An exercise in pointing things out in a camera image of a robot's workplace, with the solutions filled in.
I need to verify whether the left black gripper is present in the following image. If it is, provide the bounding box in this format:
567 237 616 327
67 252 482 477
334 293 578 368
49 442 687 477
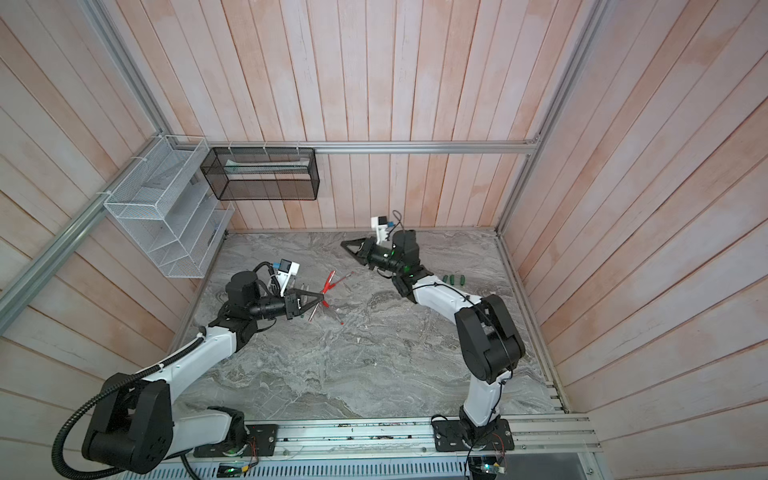
249 287 324 320

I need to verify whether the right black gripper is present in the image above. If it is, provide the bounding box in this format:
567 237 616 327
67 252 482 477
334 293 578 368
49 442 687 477
344 239 406 278

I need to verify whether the red gel pen cluster one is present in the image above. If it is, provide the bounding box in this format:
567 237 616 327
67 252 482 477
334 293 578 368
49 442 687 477
309 270 336 322

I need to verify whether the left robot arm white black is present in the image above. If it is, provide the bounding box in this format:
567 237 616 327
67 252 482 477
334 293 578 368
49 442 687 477
73 270 324 479

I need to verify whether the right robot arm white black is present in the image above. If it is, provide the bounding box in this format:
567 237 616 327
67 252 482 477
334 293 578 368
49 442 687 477
341 230 526 435

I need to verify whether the red gel pen top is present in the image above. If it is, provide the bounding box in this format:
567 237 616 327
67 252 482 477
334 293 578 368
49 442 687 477
329 271 355 290

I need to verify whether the black mesh basket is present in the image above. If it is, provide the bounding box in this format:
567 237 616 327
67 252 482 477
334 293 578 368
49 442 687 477
201 146 320 201

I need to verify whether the green circuit board left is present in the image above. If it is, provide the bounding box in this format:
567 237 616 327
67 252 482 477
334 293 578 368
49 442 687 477
216 463 250 479

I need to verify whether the green circuit board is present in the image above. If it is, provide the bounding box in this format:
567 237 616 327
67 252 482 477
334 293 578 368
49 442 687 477
216 463 250 479
466 457 506 480

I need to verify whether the green circuit board right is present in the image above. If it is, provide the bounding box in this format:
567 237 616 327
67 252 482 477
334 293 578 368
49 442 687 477
466 457 506 480

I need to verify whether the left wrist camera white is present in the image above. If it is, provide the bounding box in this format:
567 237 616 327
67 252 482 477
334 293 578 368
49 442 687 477
273 259 300 296

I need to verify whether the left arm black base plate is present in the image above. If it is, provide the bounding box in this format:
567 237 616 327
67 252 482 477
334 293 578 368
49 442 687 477
193 424 278 458

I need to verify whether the white wire mesh shelf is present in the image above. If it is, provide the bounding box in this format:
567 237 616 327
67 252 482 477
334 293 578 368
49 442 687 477
104 135 234 279

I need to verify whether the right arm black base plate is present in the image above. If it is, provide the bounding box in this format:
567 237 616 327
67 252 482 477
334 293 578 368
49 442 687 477
430 416 515 453

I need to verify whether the aluminium frame rail back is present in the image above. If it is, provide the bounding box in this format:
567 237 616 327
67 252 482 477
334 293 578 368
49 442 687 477
206 140 538 155

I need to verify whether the aluminium frame rail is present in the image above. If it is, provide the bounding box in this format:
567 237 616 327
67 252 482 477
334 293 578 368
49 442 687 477
206 140 538 155
1 131 164 333

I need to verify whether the aluminium mounting rail front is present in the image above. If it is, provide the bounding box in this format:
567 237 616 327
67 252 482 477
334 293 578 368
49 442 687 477
103 412 603 466

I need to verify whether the black corrugated cable left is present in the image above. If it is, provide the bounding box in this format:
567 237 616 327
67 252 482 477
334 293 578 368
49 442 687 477
50 335 205 480

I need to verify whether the aluminium frame rail left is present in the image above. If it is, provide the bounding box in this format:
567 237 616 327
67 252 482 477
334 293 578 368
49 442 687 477
1 131 164 333

